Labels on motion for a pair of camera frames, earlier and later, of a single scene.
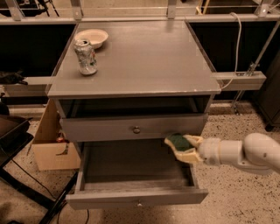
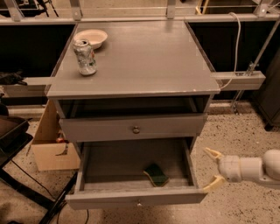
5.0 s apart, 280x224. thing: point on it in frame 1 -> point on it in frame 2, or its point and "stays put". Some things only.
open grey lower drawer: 117,173 stays put
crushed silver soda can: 87,56 stays put
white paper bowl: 94,37 stays put
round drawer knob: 136,129 stays put
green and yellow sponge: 179,142 -> 157,177
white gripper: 210,150 -> 229,168
